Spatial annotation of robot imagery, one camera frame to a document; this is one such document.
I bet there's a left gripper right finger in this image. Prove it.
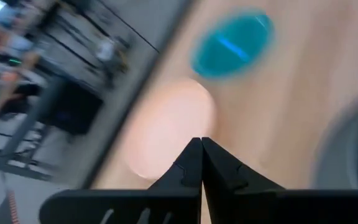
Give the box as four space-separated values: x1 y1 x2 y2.
201 137 358 224

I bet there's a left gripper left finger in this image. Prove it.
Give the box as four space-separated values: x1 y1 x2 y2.
39 137 203 224

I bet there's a peach plastic plate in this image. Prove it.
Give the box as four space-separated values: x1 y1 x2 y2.
124 77 217 181

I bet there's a teal translucent plastic plate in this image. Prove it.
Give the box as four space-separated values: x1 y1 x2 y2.
190 11 276 80

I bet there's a large grey plastic plate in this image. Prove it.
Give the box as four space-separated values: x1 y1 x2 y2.
311 93 358 190

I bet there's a black computer tower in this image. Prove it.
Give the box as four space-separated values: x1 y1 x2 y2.
39 80 104 136

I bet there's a black floor mat orange-striped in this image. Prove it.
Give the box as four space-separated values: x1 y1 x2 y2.
0 186 23 224

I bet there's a metal workbench frame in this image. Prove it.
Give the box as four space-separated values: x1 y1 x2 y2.
0 46 62 181

